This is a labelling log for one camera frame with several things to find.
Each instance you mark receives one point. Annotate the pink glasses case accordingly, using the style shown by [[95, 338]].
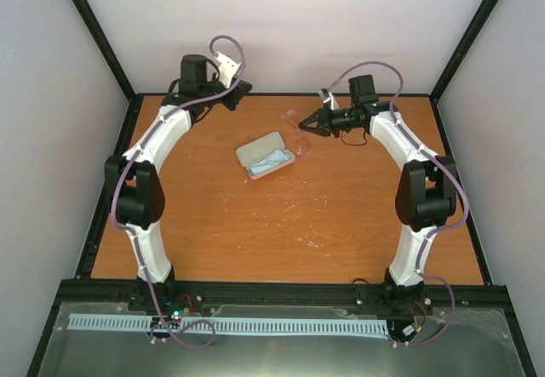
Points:
[[258, 149]]

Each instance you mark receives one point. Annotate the clear plastic sheet cover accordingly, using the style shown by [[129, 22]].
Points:
[[446, 343]]

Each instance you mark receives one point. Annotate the brown transparent sunglasses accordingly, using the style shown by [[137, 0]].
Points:
[[303, 146]]

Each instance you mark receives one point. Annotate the right black frame post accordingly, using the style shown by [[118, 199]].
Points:
[[475, 26]]

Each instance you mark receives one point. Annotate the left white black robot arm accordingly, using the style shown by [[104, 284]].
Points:
[[137, 199]]

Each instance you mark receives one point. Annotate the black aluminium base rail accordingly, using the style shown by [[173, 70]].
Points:
[[222, 293]]

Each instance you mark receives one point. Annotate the light blue cleaning cloth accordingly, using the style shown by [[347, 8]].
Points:
[[274, 159]]

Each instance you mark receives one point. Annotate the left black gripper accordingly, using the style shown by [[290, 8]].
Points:
[[239, 88]]

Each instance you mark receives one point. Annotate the black frame post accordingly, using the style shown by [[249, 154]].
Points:
[[475, 26], [95, 30]]

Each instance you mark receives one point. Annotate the light blue slotted cable duct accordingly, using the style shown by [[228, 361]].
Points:
[[240, 326]]

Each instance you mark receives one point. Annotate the left black frame post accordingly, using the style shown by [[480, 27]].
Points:
[[95, 30]]

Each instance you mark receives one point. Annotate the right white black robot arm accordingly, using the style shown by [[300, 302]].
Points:
[[426, 195]]

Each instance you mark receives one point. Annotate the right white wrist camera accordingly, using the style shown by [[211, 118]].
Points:
[[328, 99]]

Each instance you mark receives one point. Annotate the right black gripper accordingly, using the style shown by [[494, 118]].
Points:
[[318, 117]]

